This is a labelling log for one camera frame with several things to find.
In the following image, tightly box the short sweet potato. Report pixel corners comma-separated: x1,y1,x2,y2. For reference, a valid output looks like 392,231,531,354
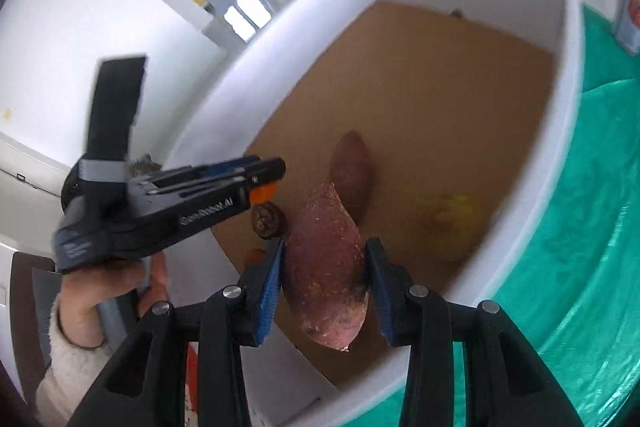
329,130,374,225

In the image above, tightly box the long sweet potato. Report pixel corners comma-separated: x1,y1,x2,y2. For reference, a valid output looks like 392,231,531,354
282,182,369,351

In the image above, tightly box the yellow-green pear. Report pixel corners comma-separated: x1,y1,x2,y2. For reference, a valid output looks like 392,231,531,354
409,193,487,263

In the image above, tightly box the small tangerine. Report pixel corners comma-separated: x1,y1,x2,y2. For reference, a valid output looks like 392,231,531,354
250,182,277,205
244,248,265,265

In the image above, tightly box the white fleece sleeve forearm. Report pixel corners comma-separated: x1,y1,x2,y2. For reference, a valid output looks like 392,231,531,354
36,298,114,426

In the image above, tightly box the person's left hand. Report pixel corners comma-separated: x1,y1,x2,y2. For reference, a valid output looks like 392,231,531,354
50,251,168,351

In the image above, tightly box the small tangerine in box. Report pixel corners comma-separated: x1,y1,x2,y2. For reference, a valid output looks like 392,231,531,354
244,248,265,265

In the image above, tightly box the green tablecloth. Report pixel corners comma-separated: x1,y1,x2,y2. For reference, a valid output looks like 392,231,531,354
339,3,640,427

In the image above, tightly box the white box with cardboard bottom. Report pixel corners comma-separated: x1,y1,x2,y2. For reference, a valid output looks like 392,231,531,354
164,0,586,427

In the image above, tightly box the tin can with red label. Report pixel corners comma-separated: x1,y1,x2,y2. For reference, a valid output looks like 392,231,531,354
612,0,640,55

